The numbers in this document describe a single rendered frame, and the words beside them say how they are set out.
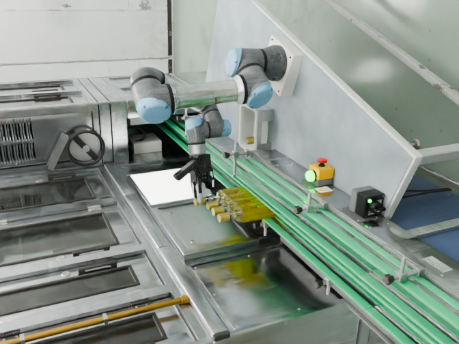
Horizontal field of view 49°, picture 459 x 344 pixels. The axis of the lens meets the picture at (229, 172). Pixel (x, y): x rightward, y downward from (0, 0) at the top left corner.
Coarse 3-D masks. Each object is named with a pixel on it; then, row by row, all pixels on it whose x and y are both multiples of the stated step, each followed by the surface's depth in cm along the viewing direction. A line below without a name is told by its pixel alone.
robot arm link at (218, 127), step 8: (208, 112) 214; (216, 112) 214; (208, 120) 213; (216, 120) 212; (224, 120) 213; (216, 128) 210; (224, 128) 211; (208, 136) 210; (216, 136) 212; (224, 136) 214
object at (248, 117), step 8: (240, 104) 241; (240, 112) 242; (248, 112) 244; (256, 112) 228; (240, 120) 244; (248, 120) 245; (256, 120) 229; (240, 128) 245; (248, 128) 247; (256, 128) 230; (240, 136) 247; (248, 136) 248; (256, 136) 232; (240, 144) 247; (248, 144) 247; (256, 144) 233
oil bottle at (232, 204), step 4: (232, 200) 209; (236, 200) 209; (240, 200) 209; (244, 200) 209; (248, 200) 209; (252, 200) 209; (256, 200) 210; (228, 204) 207; (232, 204) 206; (236, 204) 205; (240, 204) 206; (244, 204) 207; (232, 208) 205
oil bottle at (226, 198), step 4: (240, 192) 216; (244, 192) 216; (248, 192) 217; (224, 196) 213; (228, 196) 213; (232, 196) 213; (236, 196) 213; (240, 196) 213; (244, 196) 213; (248, 196) 214; (252, 196) 214; (224, 200) 211; (228, 200) 210; (224, 204) 211
